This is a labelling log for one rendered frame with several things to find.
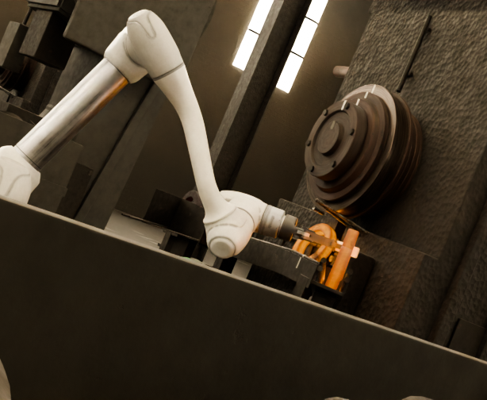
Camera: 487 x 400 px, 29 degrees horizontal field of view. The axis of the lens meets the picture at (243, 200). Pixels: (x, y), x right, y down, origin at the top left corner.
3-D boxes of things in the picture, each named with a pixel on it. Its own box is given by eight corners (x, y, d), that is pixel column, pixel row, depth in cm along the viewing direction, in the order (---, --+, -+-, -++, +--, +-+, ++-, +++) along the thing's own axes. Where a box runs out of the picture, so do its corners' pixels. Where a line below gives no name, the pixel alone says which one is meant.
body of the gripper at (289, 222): (278, 237, 283) (307, 248, 282) (276, 237, 275) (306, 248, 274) (286, 213, 283) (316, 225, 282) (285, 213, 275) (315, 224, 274)
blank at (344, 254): (350, 256, 272) (339, 251, 272) (355, 244, 257) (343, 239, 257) (329, 305, 268) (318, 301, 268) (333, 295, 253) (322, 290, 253)
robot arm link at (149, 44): (191, 59, 264) (181, 59, 277) (160, 0, 259) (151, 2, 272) (151, 82, 262) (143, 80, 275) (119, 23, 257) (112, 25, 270)
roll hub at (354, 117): (304, 175, 336) (335, 101, 336) (346, 187, 311) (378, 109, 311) (292, 168, 333) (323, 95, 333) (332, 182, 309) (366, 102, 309)
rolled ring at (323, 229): (339, 221, 328) (345, 226, 329) (304, 224, 342) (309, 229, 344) (316, 264, 320) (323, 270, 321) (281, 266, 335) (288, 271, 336)
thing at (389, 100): (304, 204, 349) (353, 86, 349) (373, 230, 307) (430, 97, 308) (289, 198, 346) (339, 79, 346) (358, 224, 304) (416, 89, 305)
